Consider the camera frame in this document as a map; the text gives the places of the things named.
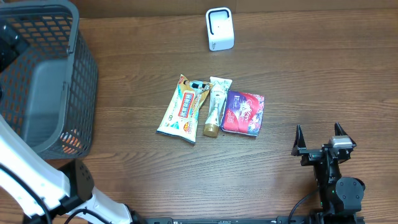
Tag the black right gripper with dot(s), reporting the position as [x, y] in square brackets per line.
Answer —
[311, 154]

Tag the red purple pad package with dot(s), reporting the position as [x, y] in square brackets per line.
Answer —
[243, 113]

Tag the white tube gold cap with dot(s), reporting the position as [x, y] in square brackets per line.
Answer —
[218, 94]

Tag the yellow wet wipes pack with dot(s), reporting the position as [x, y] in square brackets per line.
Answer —
[181, 116]

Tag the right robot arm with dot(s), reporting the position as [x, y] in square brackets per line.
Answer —
[340, 196]

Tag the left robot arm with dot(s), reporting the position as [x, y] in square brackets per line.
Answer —
[46, 188]

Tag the white barcode scanner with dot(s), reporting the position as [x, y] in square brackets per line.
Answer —
[220, 29]

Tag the dark grey plastic basket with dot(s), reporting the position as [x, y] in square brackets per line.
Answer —
[48, 94]

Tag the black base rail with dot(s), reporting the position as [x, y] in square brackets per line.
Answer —
[277, 220]

